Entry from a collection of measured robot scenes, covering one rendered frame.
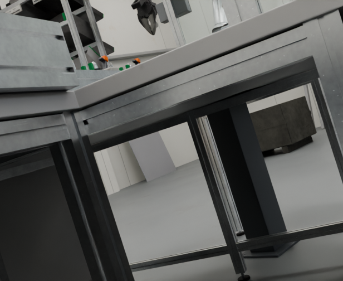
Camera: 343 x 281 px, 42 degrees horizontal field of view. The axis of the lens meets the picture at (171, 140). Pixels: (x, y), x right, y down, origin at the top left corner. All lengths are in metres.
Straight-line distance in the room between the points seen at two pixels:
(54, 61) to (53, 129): 0.10
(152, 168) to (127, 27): 3.54
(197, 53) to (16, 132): 0.27
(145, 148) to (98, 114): 9.03
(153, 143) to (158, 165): 0.51
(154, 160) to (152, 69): 9.12
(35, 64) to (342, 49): 0.40
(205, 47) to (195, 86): 0.06
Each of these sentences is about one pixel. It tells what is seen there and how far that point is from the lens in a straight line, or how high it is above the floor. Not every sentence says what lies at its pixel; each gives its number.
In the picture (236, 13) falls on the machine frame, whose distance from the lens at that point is 0.67.
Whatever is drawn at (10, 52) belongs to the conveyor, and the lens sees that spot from 0.61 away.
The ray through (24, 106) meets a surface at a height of 0.84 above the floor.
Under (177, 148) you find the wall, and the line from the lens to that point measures 11.05.
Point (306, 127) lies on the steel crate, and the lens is 7.10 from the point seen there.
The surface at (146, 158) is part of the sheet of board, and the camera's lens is 9.67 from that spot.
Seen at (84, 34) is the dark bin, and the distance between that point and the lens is 1.99.
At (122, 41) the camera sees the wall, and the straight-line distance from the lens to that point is 10.89.
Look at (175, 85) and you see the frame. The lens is 0.66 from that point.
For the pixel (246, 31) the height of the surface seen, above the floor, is 0.84.
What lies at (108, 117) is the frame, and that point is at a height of 0.80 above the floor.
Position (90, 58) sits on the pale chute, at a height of 1.16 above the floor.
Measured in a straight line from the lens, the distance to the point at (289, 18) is 0.61.
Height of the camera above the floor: 0.74
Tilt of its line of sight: level
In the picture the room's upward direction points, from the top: 18 degrees counter-clockwise
